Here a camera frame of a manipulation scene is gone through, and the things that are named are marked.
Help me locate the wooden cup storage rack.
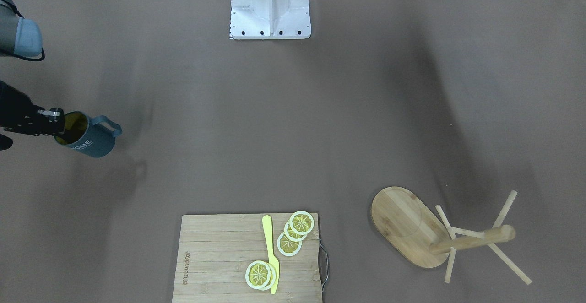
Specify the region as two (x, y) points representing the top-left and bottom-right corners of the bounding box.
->
(370, 186), (532, 285)

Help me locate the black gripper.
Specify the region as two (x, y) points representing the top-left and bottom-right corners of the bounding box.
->
(0, 82), (65, 136)

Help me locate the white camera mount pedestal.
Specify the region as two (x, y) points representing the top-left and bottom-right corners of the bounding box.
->
(229, 0), (312, 40)

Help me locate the lemon slice middle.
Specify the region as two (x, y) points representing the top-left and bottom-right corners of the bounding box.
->
(284, 221), (308, 242)

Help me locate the lemon slice lower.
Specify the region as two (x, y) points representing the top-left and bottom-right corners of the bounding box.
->
(277, 232), (302, 257)

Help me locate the lemon slice under pair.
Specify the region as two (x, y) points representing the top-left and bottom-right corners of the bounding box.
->
(260, 263), (277, 291)

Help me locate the lemon slice top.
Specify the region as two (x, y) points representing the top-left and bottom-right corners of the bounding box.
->
(289, 211), (315, 235)

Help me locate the yellow plastic knife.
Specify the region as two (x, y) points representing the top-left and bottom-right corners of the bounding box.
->
(262, 215), (280, 295)

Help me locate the blue grey mug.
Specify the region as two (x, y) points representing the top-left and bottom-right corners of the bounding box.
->
(53, 111), (123, 158)

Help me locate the bamboo cutting board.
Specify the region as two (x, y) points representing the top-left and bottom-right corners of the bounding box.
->
(172, 212), (330, 303)

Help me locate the lemon slice front pair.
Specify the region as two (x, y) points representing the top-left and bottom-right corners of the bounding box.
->
(245, 260), (270, 290)

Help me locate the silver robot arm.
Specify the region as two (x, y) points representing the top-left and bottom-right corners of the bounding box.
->
(0, 0), (65, 136)

